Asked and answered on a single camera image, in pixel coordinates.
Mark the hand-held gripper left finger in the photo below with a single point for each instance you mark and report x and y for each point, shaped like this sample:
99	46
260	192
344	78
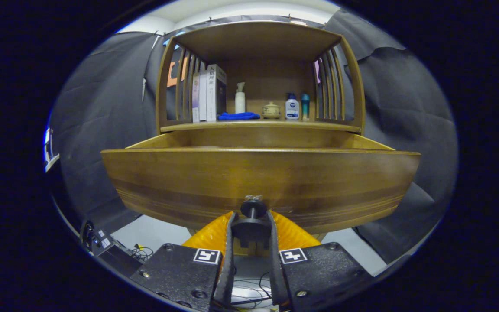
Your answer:
228	277

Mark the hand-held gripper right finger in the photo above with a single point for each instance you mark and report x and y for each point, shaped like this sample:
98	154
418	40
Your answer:
275	277

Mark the wooden drawer with black knob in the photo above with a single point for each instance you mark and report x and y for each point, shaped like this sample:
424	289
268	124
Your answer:
232	173

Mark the wooden countertop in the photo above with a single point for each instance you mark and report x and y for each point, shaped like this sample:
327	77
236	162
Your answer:
275	125

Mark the brown wooden cabinet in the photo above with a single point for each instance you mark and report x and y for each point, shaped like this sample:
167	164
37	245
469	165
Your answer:
258	41

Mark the black electronic device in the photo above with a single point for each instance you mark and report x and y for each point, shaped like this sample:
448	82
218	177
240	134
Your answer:
111	253

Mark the blue folded cloth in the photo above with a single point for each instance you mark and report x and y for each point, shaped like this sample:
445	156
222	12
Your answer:
238	116

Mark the beige lidded teacup with saucer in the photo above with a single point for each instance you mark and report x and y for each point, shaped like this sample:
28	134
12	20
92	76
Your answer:
271	111

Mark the white lotion bottle blue cap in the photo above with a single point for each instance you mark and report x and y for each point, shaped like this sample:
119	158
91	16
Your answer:
292	109

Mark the teal slim bottle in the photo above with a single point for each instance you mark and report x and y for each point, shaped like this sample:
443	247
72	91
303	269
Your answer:
305	108

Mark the white pump bottle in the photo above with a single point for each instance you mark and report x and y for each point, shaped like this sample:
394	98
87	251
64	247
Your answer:
240	104

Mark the lilac book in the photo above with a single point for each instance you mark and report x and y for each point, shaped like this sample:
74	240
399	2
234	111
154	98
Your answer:
196	99

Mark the thin white book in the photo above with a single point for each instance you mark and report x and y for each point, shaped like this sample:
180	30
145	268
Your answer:
203	97

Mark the white and dark thick book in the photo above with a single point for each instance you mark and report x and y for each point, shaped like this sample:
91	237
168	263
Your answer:
212	93

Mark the black backdrop cloth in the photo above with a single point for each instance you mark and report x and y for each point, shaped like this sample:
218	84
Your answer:
102	108

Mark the white panel with blue edge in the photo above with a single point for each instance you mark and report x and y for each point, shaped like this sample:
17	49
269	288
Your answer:
50	151

